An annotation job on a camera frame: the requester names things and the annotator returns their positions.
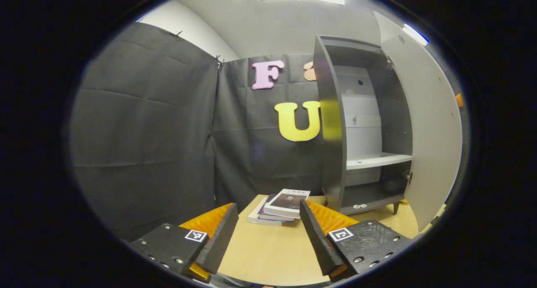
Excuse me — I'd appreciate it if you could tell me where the light grey cabinet door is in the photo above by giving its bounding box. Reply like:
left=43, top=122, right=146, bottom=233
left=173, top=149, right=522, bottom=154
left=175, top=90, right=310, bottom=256
left=373, top=11, right=463, bottom=233

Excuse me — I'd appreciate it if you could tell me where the dark grey cabinet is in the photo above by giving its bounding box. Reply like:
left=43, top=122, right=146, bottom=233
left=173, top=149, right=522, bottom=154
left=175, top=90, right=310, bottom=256
left=313, top=35, right=414, bottom=216

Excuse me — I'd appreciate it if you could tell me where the white cabinet shelf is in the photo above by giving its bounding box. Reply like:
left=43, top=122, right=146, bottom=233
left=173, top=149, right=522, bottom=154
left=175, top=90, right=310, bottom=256
left=346, top=152, right=413, bottom=170

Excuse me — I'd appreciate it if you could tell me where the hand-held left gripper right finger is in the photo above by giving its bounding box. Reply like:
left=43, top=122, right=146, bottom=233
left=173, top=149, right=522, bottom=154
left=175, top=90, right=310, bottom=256
left=300, top=199, right=414, bottom=283

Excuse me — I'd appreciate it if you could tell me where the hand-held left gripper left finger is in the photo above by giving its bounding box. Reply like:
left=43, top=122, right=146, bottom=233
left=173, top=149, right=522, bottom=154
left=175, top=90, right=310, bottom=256
left=129, top=203, right=239, bottom=284

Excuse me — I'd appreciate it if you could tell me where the black backdrop cloth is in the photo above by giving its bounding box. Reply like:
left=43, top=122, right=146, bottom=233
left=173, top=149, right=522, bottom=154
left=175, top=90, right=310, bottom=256
left=69, top=21, right=336, bottom=242

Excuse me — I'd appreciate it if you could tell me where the plain white book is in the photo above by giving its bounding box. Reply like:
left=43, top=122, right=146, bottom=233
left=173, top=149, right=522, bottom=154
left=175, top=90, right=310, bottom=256
left=247, top=196, right=290, bottom=226

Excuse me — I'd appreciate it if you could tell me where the dark blue book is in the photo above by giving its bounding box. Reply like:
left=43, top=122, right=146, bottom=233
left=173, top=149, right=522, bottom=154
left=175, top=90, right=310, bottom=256
left=257, top=194, right=296, bottom=222

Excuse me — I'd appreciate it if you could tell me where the white portrait cover book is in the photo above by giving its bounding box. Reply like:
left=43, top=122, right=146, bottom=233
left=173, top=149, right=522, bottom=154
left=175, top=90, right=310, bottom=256
left=263, top=189, right=311, bottom=219

